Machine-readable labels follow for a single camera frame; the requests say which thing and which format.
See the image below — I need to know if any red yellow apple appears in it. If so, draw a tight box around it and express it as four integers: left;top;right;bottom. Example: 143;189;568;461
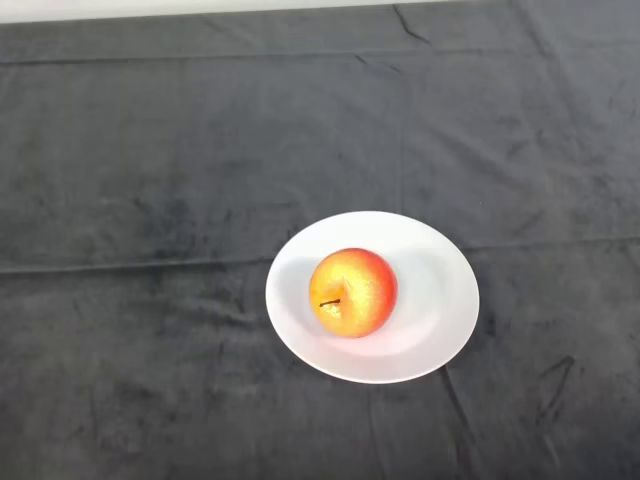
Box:
308;247;399;339

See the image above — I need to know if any black velvet cloth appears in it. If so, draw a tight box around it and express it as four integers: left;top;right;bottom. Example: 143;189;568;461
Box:
0;0;640;480

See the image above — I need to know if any white round plate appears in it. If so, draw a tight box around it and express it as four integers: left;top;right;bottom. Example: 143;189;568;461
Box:
265;210;481;386

